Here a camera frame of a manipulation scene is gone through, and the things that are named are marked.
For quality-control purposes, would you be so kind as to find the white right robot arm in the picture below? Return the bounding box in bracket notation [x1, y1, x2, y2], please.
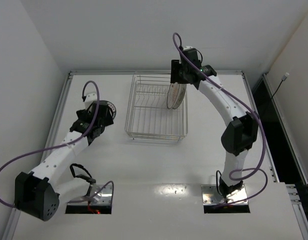
[170, 46, 258, 198]

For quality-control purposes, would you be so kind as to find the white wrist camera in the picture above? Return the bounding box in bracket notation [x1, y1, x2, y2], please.
[82, 92, 98, 108]
[181, 45, 199, 66]

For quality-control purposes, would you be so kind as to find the green rimmed white plate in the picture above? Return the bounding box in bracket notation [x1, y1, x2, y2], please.
[106, 101, 117, 120]

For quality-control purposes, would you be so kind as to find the black wall cable white plug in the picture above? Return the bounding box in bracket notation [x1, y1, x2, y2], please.
[270, 72, 290, 100]

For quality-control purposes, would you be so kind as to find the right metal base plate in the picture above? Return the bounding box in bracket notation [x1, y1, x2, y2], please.
[201, 184, 248, 206]

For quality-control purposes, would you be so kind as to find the orange patterned white plate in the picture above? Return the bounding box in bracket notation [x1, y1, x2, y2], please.
[166, 83, 182, 109]

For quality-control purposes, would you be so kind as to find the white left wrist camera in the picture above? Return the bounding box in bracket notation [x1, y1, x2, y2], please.
[82, 92, 98, 108]

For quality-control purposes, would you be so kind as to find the metal wire dish rack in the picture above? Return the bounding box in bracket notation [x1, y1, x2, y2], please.
[124, 73, 188, 143]

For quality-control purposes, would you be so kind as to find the black line patterned plate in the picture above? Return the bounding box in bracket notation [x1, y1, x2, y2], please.
[172, 84, 187, 109]

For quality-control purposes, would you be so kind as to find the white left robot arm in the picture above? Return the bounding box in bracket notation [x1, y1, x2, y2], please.
[14, 100, 117, 222]

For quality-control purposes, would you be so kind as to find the metal base plate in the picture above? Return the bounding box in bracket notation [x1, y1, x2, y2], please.
[68, 183, 113, 207]
[201, 184, 248, 206]

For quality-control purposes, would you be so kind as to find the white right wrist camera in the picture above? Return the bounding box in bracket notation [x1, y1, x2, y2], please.
[181, 45, 199, 66]

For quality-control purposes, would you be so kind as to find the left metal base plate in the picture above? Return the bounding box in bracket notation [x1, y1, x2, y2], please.
[68, 183, 113, 207]

